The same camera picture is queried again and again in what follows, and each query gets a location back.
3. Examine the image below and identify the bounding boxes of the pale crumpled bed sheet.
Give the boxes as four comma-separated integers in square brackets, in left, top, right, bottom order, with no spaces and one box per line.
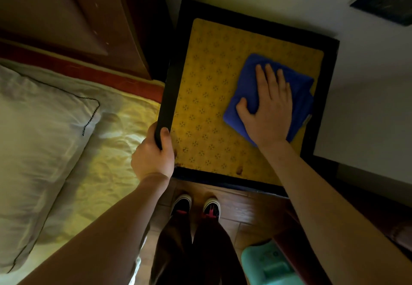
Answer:
[0,58,165,285]

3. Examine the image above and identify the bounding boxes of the person's left forearm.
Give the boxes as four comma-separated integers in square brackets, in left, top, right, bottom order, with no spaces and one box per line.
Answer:
[18,173,171,285]

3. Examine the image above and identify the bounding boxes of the person's left hand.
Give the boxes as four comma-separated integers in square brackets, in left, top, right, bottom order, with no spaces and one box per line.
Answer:
[131,122,175,180]

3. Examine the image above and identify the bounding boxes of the blue cleaning cloth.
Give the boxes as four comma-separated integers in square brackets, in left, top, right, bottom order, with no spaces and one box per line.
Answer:
[223,53,315,147]

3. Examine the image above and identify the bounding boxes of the brown wooden headboard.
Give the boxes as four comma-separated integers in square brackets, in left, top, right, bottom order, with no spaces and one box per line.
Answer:
[0,0,174,81]

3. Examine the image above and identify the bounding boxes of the black square side table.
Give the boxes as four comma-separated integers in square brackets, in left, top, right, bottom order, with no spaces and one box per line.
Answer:
[154,0,340,198]

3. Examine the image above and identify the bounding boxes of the yellow patterned table mat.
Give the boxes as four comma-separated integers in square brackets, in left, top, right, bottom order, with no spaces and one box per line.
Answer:
[171,18,324,187]

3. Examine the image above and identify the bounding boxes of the person's right forearm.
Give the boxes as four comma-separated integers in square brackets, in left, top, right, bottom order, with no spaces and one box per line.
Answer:
[257,140,412,285]

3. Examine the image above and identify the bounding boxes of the person's left black shoe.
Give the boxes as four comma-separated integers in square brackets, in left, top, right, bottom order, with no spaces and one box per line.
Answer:
[170,194,192,218]

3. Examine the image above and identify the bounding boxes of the person's right hand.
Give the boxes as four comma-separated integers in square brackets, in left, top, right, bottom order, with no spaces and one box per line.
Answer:
[236,63,293,149]

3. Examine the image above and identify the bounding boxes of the person's dark brown trousers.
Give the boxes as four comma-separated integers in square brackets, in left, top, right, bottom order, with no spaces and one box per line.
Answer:
[150,213,248,285]

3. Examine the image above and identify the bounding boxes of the teal plastic appliance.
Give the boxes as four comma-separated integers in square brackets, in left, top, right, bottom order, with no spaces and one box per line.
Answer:
[241,240,304,285]

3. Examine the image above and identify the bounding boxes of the red bed frame edge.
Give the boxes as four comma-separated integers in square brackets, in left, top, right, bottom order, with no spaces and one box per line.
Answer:
[0,41,165,103]

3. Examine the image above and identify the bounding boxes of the person's black shoe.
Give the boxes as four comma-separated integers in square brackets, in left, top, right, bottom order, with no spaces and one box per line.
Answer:
[170,194,192,218]
[202,197,221,221]

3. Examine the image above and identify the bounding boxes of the white pillow with dark piping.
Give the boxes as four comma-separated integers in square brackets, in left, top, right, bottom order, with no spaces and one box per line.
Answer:
[0,64,101,274]

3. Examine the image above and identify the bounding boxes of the person's right black shoe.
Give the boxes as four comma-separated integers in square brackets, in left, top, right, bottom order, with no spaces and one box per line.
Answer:
[202,197,221,221]

